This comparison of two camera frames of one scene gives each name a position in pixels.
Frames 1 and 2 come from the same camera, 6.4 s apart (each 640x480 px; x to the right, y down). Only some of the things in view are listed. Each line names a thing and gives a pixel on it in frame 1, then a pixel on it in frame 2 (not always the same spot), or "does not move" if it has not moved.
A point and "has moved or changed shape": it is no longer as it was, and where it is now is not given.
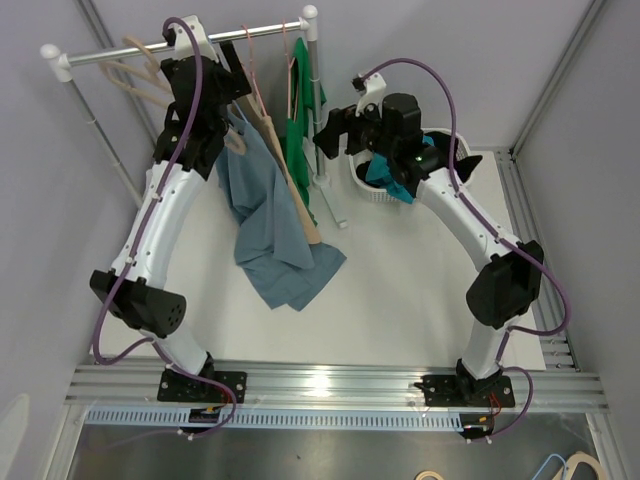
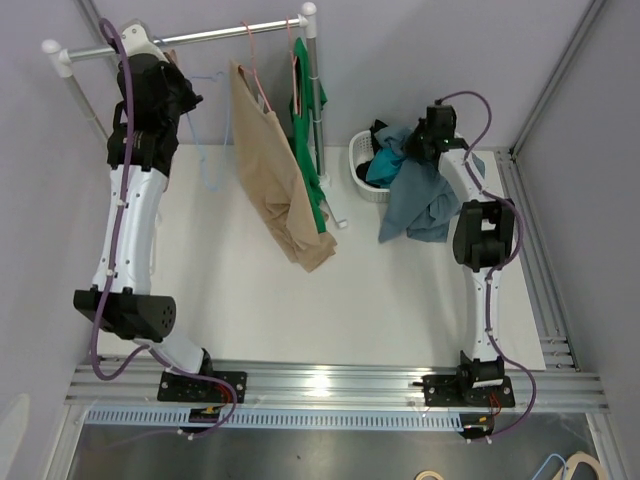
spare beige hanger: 566,471 does not move
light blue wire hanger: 238,109 has moved or changed shape
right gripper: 344,121 to 410,147
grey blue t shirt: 275,249 to 419,201
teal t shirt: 379,172 does not move
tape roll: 429,472 does not move
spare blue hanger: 549,458 does not move
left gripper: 234,82 to 190,98
